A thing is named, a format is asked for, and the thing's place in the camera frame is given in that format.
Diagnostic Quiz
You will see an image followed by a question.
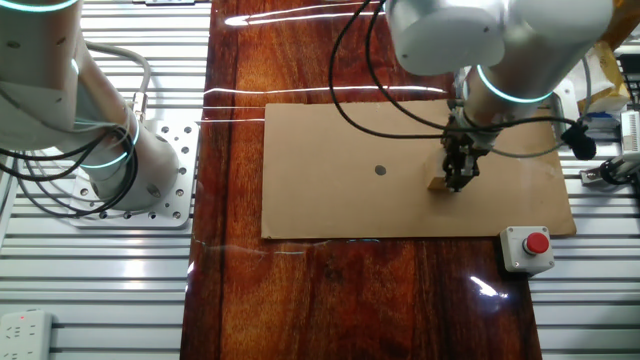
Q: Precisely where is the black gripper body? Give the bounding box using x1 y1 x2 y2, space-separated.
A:
440 112 494 157

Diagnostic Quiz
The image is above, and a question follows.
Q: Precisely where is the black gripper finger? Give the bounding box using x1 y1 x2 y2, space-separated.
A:
442 152 456 187
452 153 481 194

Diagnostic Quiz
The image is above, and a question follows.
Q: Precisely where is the light wooden block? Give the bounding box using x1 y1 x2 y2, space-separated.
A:
426 148 454 192

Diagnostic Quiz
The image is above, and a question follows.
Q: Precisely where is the grey box with red button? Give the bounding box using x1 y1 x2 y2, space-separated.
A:
498 224 556 276

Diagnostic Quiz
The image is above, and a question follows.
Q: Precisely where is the brown cardboard sheet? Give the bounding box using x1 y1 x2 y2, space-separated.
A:
260 98 578 240

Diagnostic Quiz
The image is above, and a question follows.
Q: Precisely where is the black foam-covered plug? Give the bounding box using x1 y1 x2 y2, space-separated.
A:
560 121 598 161

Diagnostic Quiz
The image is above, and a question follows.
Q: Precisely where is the blue package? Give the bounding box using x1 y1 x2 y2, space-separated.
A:
582 112 620 127

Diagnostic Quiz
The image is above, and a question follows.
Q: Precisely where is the glossy red-brown wooden board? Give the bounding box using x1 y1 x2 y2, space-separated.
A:
179 0 544 360

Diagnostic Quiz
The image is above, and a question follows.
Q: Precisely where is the black keyboard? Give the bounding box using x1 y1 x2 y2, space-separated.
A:
617 52 640 106

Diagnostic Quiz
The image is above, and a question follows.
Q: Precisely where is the white power strip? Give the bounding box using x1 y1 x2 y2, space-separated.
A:
0 308 55 360

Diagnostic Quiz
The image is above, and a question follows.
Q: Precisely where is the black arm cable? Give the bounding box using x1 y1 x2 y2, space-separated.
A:
363 0 576 135
327 0 449 141

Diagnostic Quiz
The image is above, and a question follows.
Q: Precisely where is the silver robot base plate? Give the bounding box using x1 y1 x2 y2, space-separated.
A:
67 119 201 230

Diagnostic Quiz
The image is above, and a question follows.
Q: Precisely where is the thick grey cable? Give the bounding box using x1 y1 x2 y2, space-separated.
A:
84 42 154 124

